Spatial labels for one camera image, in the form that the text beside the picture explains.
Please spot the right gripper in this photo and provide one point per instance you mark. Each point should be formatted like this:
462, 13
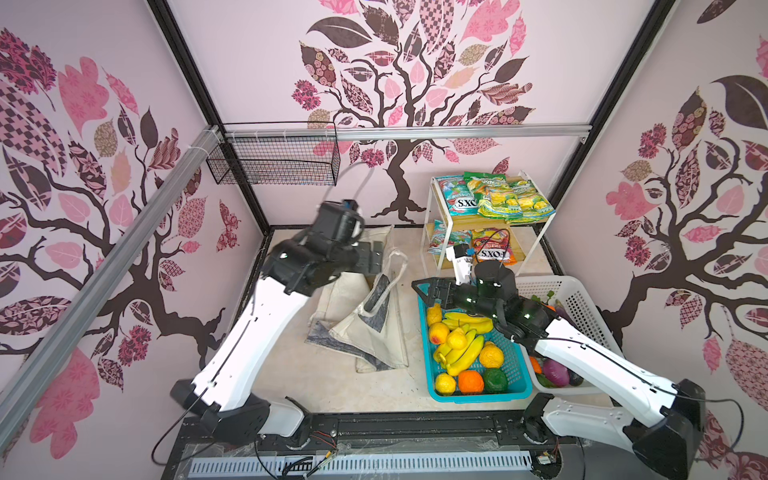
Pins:
445, 284

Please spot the yellow lemon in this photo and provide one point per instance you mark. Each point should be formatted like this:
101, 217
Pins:
445, 385

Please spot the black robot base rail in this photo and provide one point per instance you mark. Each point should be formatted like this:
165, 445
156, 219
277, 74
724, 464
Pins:
414, 445

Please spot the green Fox's candy bag lower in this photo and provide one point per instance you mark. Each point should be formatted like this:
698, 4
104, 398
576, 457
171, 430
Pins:
439, 234

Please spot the white plastic basket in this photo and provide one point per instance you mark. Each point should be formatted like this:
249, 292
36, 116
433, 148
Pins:
568, 296

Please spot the yellow green candy bag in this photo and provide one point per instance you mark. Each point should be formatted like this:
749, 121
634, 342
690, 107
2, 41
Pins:
513, 202

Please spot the teal plastic basket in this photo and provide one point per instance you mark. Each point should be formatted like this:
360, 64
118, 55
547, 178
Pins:
519, 382

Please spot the wrinkled yellow fruit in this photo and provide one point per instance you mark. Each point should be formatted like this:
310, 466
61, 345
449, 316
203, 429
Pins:
434, 315

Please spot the purple onion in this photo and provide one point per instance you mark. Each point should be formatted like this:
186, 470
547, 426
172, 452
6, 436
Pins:
556, 373

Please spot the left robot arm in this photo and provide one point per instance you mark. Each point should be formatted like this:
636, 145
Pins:
221, 393

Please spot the black wire wall basket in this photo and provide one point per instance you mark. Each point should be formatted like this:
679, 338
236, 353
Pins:
277, 153

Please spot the yellow banana bunch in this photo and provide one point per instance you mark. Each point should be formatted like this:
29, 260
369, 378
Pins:
465, 321
456, 361

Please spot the yellow red peach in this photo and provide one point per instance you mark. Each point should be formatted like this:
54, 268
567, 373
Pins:
438, 333

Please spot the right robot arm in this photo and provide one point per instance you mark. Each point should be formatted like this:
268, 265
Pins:
660, 421

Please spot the orange Fox's candy bag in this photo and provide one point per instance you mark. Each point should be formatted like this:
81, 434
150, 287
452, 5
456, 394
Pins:
493, 244

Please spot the beige canvas grocery bag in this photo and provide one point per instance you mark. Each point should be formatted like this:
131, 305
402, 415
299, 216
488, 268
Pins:
359, 315

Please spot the green Fox's bag top shelf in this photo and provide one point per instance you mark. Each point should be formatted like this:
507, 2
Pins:
459, 199

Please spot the aluminium frame rail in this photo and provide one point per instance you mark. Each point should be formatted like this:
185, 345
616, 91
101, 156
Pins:
20, 396

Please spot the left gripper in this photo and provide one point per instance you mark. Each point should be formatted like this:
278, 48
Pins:
361, 263

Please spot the orange fruit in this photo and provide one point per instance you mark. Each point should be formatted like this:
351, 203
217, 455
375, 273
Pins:
470, 382

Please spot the green pepper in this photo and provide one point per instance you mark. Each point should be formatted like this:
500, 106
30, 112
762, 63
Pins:
495, 381

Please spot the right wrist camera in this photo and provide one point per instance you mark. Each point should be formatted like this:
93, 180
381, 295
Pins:
461, 256

